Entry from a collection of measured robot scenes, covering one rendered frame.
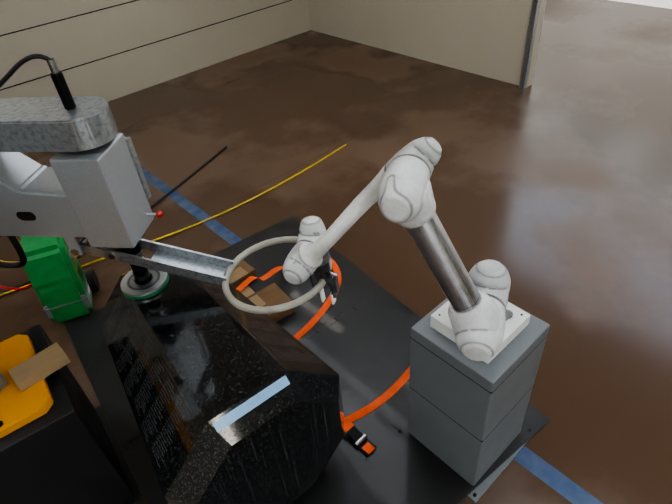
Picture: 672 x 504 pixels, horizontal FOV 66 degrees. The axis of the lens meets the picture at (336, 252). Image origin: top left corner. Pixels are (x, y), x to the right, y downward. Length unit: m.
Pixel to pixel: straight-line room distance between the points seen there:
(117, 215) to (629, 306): 2.94
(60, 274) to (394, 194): 2.64
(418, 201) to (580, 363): 1.96
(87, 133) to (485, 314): 1.51
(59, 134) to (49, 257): 1.67
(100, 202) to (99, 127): 0.30
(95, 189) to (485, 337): 1.52
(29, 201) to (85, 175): 0.33
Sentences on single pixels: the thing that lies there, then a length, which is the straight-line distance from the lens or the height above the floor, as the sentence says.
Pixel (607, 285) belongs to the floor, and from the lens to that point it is 3.76.
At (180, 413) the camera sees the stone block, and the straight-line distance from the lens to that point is 2.10.
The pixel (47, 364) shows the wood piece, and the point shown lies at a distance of 2.42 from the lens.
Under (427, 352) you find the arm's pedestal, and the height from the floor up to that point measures 0.72.
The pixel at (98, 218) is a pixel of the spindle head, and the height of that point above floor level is 1.28.
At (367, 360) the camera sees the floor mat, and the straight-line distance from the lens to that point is 3.06.
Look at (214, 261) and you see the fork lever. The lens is 2.40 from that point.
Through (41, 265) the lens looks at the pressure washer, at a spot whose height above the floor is 0.45.
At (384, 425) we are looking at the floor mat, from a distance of 2.82.
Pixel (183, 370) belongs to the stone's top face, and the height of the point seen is 0.83.
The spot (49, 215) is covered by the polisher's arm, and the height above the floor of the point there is 1.29.
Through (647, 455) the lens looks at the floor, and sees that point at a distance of 3.02.
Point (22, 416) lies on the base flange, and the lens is 2.37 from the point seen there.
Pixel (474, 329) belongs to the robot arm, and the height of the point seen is 1.08.
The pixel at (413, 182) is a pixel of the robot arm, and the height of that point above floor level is 1.61.
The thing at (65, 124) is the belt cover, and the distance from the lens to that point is 2.06.
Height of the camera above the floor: 2.41
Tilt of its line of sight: 40 degrees down
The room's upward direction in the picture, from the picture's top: 6 degrees counter-clockwise
